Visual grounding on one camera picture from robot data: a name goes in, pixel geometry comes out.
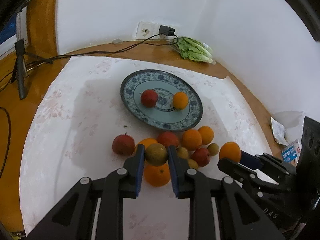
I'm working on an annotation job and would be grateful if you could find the red apple front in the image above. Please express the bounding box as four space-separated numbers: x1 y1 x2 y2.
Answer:
191 148 210 167

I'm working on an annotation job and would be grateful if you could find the small brown-green fruit right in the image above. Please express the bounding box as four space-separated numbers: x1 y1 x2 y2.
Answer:
207 143 220 157

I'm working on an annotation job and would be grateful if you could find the red apple middle back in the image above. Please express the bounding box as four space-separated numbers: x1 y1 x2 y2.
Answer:
157 131 180 148

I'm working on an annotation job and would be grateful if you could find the red apple on plate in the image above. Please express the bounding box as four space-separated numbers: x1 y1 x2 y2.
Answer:
140 89 158 108

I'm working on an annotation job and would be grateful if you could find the white floral tablecloth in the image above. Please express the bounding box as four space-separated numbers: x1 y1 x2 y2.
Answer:
20 56 271 232

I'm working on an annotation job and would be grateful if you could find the blue white carton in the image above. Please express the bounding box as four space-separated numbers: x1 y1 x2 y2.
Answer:
281 139 302 165

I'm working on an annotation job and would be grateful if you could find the blue white porcelain plate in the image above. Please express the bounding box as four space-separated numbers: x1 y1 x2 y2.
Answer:
120 69 203 132

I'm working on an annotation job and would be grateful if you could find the black power cable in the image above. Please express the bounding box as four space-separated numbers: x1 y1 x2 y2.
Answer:
0 33 179 181

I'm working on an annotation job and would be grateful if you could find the large orange right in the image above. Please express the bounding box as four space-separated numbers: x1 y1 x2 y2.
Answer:
197 126 214 145

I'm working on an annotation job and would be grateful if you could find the orange front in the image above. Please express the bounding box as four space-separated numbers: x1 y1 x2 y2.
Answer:
144 163 171 187

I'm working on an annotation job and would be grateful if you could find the red apple far left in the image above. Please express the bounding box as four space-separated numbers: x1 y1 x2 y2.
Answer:
112 134 135 156

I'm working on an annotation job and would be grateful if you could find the black power adapter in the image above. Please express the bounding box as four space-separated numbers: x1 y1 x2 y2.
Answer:
158 25 175 37

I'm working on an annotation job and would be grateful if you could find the small brown-green fruit middle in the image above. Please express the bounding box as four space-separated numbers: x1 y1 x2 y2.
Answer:
176 146 189 160

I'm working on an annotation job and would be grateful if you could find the white wall socket panel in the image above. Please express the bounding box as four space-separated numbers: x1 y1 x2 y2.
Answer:
135 21 180 40

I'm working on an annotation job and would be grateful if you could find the small brown-green fruit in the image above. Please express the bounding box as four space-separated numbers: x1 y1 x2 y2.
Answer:
207 143 220 157
176 146 189 160
187 159 199 170

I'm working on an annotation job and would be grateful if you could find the large orange centre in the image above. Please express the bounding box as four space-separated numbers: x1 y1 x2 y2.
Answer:
181 129 202 151

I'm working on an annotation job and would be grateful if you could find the small brown-green fruit front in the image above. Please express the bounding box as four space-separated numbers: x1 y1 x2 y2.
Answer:
187 159 199 170

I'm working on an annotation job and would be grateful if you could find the white plastic bag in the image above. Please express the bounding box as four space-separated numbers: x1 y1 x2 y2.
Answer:
270 111 306 146

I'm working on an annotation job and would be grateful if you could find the large orange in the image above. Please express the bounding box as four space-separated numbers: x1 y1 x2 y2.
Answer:
197 126 214 145
181 129 202 151

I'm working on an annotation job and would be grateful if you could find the bagged green lettuce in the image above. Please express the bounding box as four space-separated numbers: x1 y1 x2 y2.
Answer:
173 37 216 64

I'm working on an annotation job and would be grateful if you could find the orange on plate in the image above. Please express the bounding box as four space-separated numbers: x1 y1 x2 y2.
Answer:
172 92 189 110

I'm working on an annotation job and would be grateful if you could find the brown-green round fruit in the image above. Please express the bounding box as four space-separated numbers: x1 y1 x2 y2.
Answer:
145 143 168 166

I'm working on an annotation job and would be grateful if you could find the black tripod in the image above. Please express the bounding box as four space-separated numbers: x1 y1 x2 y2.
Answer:
11 38 53 100

